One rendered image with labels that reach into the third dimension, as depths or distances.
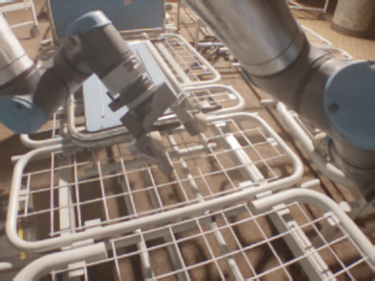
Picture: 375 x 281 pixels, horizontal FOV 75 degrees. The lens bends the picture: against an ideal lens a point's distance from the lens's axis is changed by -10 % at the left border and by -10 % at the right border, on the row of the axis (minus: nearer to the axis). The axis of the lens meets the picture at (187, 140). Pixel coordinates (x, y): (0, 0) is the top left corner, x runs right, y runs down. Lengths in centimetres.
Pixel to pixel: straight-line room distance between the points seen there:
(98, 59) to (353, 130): 44
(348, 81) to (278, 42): 8
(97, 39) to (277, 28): 35
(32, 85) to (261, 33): 39
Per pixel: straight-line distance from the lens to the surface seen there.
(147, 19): 188
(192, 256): 121
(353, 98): 31
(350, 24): 487
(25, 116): 51
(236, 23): 27
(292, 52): 33
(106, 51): 54
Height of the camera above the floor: 108
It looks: 40 degrees down
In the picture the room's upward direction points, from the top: 4 degrees clockwise
